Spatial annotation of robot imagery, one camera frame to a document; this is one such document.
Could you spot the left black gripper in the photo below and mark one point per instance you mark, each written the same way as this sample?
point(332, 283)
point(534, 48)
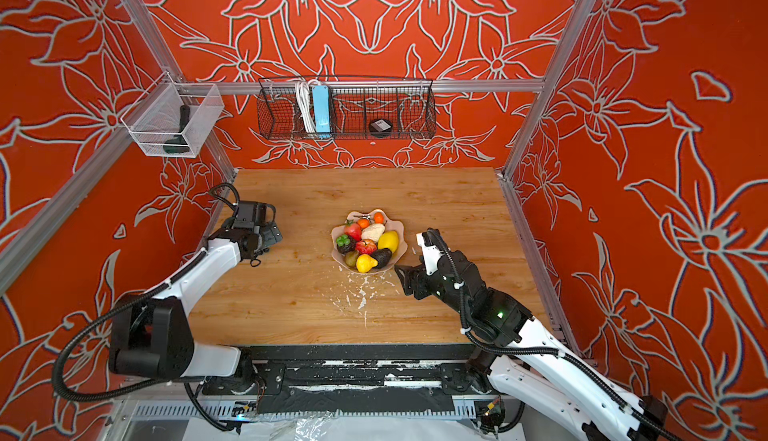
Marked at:
point(271, 232)

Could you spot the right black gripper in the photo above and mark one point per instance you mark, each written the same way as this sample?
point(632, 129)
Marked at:
point(411, 274)

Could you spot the red apple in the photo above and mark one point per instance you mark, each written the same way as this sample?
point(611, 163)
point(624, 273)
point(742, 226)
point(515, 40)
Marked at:
point(353, 230)

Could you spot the brown kiwi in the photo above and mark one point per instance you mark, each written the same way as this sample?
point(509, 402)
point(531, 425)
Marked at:
point(350, 259)

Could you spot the red wrinkled strawberry fruit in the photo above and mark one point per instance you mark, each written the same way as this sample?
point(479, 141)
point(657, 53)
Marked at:
point(366, 246)

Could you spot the small yellow lemon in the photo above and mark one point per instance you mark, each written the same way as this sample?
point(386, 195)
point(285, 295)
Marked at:
point(366, 263)

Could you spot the beige garlic-like fruit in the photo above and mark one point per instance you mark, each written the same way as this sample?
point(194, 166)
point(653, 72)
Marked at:
point(373, 232)

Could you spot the dark avocado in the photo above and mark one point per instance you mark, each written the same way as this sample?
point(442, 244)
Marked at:
point(382, 257)

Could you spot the large yellow lemon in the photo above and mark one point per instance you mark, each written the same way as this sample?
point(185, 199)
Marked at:
point(389, 240)

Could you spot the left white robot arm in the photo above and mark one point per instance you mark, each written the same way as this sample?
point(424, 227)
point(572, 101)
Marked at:
point(153, 339)

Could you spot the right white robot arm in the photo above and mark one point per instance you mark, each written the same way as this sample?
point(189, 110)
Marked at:
point(520, 357)

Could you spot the dark green brush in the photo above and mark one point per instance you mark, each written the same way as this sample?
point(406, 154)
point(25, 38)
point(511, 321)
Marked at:
point(177, 144)

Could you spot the clear plastic bin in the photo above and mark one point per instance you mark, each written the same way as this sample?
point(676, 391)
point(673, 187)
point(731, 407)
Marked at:
point(153, 117)

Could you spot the light blue box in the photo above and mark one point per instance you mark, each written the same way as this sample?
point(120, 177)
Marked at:
point(321, 104)

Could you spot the black round puck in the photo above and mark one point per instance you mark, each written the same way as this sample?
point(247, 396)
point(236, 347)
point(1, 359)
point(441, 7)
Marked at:
point(380, 128)

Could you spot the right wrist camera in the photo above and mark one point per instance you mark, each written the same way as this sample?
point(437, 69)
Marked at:
point(431, 252)

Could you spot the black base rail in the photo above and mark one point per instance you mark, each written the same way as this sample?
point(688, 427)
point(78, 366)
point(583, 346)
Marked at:
point(379, 379)

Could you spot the black wire basket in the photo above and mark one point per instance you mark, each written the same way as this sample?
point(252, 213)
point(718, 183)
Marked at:
point(286, 112)

